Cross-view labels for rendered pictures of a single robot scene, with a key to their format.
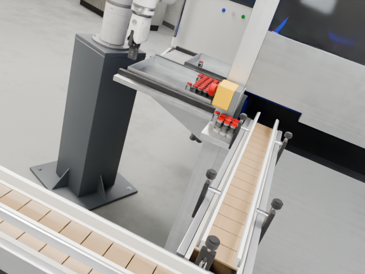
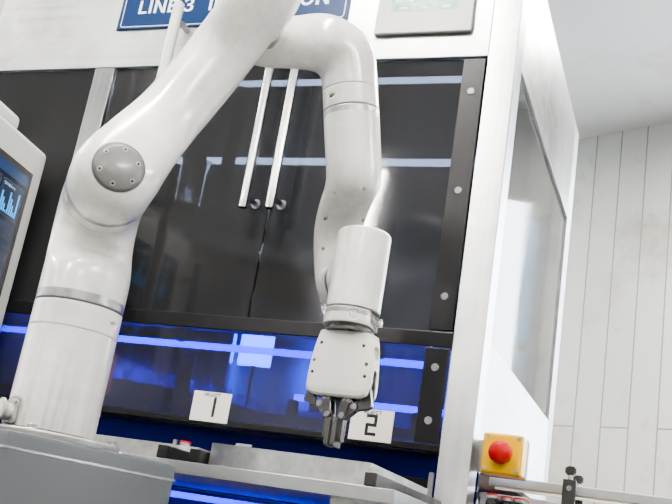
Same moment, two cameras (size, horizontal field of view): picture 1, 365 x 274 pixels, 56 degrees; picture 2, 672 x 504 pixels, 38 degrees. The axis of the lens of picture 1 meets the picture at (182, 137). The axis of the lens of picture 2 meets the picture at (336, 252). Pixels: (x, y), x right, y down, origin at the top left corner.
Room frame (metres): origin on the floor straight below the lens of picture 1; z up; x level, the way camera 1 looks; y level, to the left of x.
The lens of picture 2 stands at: (1.07, 1.70, 0.78)
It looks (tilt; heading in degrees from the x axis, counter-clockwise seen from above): 17 degrees up; 281
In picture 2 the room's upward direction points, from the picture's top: 9 degrees clockwise
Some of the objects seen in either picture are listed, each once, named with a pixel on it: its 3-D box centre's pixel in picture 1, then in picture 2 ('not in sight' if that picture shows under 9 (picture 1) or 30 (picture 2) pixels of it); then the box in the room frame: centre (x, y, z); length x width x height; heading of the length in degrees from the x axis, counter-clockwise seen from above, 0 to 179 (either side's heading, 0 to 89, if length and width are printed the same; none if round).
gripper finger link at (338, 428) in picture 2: (131, 50); (345, 425); (1.28, 0.29, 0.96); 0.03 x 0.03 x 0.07; 79
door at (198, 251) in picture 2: not in sight; (177, 184); (1.81, -0.23, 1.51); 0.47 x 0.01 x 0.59; 169
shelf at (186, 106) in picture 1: (199, 80); (240, 484); (1.49, 0.01, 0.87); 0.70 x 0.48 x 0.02; 169
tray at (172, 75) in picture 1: (178, 79); (325, 477); (1.33, 0.09, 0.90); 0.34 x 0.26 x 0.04; 79
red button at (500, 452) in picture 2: (214, 90); (500, 452); (1.05, -0.05, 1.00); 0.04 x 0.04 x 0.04; 79
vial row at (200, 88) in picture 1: (204, 88); not in sight; (1.31, -0.02, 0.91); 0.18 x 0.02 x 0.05; 169
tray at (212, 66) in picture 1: (224, 72); (177, 462); (1.64, -0.09, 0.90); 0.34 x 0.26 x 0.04; 79
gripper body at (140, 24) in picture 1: (139, 26); (344, 361); (1.30, 0.28, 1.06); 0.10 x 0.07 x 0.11; 169
